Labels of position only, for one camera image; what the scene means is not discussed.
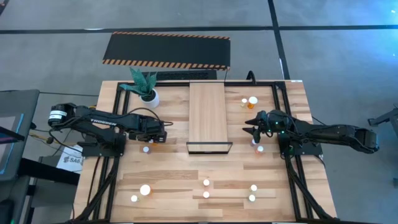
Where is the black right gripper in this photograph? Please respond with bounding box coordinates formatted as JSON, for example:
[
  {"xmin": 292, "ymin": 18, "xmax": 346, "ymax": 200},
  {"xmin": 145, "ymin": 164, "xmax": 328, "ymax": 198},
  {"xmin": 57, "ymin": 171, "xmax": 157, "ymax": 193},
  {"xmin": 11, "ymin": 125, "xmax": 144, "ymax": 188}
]
[{"xmin": 242, "ymin": 109, "xmax": 295, "ymax": 144}]

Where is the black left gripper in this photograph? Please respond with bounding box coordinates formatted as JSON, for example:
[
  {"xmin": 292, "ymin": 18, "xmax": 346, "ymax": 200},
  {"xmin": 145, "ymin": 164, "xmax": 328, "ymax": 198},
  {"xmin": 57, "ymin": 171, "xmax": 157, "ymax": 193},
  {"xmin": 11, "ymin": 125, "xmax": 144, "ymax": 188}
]
[{"xmin": 129, "ymin": 114, "xmax": 169, "ymax": 144}]

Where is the white plant pot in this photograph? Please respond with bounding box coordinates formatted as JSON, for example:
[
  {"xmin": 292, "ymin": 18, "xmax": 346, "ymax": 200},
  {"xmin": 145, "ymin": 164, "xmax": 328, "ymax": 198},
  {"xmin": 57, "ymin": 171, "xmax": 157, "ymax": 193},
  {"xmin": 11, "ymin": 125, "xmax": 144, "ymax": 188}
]
[{"xmin": 139, "ymin": 88, "xmax": 160, "ymax": 110}]

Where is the green snake plant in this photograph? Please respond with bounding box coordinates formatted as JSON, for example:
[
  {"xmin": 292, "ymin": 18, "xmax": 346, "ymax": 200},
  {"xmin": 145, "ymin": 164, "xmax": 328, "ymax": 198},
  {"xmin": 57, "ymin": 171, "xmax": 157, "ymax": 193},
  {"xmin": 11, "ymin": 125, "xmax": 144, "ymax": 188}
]
[{"xmin": 119, "ymin": 67, "xmax": 158, "ymax": 97}]

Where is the black perforated floor strip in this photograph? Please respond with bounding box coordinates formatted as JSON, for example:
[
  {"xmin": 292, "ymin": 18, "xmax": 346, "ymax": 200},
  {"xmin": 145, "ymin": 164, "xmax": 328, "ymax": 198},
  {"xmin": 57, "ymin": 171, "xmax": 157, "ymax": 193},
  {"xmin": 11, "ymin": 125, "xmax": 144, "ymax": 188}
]
[{"xmin": 141, "ymin": 70, "xmax": 218, "ymax": 81}]

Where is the black mat with orange stripes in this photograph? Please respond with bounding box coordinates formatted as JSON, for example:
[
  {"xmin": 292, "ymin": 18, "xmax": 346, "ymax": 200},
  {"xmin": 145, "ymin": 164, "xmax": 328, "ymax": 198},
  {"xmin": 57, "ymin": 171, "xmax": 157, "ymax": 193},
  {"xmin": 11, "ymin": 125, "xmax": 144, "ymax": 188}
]
[{"xmin": 102, "ymin": 30, "xmax": 231, "ymax": 71}]

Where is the white printed paper sheet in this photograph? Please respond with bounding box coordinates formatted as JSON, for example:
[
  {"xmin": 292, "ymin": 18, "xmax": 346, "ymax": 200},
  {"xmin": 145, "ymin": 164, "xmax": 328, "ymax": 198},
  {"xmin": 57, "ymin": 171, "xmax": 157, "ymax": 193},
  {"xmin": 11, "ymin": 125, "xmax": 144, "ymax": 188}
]
[{"xmin": 55, "ymin": 144, "xmax": 84, "ymax": 174}]

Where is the black side bench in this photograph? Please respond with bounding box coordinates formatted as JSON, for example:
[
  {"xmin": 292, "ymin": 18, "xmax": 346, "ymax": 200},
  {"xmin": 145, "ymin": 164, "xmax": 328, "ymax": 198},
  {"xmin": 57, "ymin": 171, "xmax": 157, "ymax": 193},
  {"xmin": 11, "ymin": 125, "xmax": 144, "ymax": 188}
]
[{"xmin": 0, "ymin": 157, "xmax": 81, "ymax": 224}]

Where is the tablet screen with blue edge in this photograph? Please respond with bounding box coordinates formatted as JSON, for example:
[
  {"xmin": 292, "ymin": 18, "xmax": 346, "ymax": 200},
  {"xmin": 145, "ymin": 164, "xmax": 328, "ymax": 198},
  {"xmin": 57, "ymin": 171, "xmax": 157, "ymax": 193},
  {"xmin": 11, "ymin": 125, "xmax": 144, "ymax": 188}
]
[{"xmin": 0, "ymin": 113, "xmax": 25, "ymax": 175}]

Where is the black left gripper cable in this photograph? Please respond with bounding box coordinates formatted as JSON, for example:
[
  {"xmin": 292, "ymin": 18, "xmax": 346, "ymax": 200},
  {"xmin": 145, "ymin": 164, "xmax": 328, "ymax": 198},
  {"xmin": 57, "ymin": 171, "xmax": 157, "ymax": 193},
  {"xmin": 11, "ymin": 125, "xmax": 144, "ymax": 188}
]
[{"xmin": 127, "ymin": 107, "xmax": 174, "ymax": 127}]

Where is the wooden shelf with black frame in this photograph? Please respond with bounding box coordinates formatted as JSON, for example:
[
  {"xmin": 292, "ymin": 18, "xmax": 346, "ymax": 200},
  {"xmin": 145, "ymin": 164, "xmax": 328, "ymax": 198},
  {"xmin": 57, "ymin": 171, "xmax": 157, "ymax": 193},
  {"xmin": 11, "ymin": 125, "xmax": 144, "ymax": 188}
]
[{"xmin": 185, "ymin": 67, "xmax": 234, "ymax": 155}]

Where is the black aluminium table frame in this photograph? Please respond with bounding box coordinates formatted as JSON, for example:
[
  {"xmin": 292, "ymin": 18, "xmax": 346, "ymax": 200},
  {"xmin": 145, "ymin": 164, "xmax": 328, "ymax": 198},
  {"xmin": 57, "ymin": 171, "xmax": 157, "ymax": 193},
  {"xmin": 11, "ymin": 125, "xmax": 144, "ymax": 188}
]
[{"xmin": 73, "ymin": 80, "xmax": 338, "ymax": 224}]

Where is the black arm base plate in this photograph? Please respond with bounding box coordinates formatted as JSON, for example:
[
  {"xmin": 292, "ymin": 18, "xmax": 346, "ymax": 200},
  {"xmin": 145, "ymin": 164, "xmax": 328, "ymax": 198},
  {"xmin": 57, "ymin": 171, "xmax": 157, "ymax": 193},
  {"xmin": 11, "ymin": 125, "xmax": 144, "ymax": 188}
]
[
  {"xmin": 81, "ymin": 141, "xmax": 127, "ymax": 157},
  {"xmin": 277, "ymin": 133, "xmax": 323, "ymax": 156}
]

